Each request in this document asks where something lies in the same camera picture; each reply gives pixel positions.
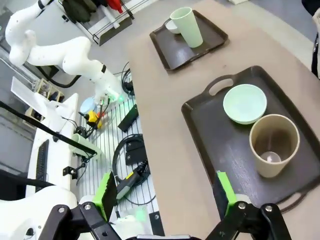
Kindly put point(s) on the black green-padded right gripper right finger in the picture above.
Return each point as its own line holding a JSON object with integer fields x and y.
{"x": 222, "y": 192}

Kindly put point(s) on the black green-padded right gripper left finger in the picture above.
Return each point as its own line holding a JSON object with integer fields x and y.
{"x": 105, "y": 197}

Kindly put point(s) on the tan brown tall cup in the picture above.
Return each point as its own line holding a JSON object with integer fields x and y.
{"x": 265, "y": 167}

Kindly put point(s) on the mint green bowl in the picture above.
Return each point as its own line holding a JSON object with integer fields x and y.
{"x": 243, "y": 102}

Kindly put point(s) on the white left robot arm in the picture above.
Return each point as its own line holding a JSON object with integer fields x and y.
{"x": 75, "y": 57}

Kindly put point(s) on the dark brown plastic tray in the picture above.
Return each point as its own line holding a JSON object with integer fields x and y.
{"x": 225, "y": 155}
{"x": 180, "y": 55}

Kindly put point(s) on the grey yellow handheld controller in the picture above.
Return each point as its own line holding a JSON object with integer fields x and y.
{"x": 126, "y": 185}

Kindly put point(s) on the black power box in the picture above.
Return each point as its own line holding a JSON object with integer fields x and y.
{"x": 136, "y": 152}

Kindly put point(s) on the white desk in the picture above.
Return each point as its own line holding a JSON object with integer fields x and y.
{"x": 60, "y": 160}

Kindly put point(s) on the white slatted base platform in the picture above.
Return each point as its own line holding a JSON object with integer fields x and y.
{"x": 107, "y": 136}

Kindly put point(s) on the black keyboard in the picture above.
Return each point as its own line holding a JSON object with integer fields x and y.
{"x": 43, "y": 162}

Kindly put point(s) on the yellow emergency stop button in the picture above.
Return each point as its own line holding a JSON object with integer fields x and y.
{"x": 92, "y": 118}

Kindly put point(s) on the light blue round disc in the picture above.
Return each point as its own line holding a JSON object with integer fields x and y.
{"x": 87, "y": 105}

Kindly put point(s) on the wooden shelf box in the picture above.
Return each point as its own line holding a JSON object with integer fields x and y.
{"x": 47, "y": 91}

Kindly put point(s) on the white paper sheet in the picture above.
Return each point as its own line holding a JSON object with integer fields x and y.
{"x": 25, "y": 92}

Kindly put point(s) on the pale green tall cup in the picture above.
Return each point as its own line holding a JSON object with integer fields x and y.
{"x": 190, "y": 30}

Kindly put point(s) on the white bowl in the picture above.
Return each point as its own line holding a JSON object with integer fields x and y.
{"x": 171, "y": 27}

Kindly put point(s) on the black metal clothes rack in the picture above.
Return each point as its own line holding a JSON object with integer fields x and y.
{"x": 117, "y": 22}

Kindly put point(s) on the dark green jacket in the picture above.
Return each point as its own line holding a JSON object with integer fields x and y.
{"x": 77, "y": 10}

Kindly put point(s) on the red cloth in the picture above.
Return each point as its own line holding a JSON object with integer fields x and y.
{"x": 115, "y": 5}

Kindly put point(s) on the black flat bracket plate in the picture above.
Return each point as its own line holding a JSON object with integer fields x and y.
{"x": 128, "y": 117}

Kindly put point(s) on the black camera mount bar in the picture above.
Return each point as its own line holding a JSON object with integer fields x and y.
{"x": 37, "y": 123}

